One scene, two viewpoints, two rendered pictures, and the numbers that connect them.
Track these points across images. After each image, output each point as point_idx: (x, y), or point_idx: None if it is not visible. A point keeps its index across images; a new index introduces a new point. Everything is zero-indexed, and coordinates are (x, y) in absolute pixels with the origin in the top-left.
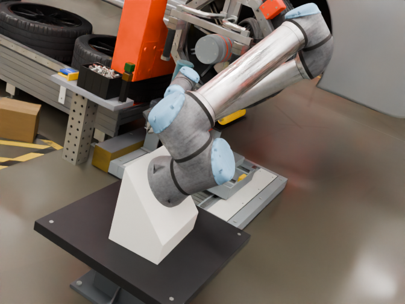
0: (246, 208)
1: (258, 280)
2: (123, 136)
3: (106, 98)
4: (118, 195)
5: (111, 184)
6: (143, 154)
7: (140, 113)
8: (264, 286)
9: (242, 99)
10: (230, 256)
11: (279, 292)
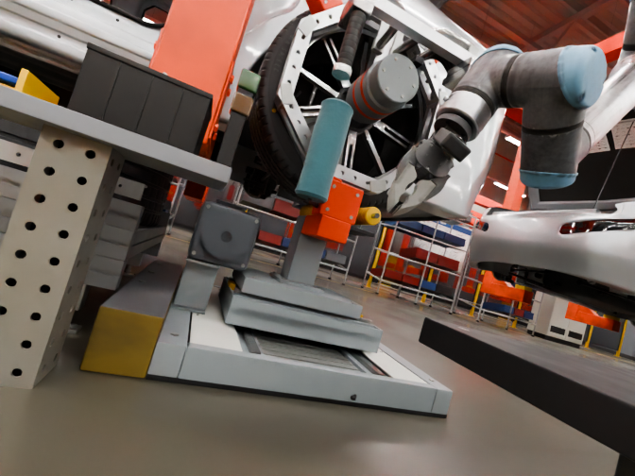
0: (395, 357)
1: (557, 463)
2: (135, 286)
3: (194, 152)
4: (632, 394)
5: (539, 364)
6: (189, 314)
7: (144, 243)
8: (574, 469)
9: (622, 110)
10: None
11: (584, 466)
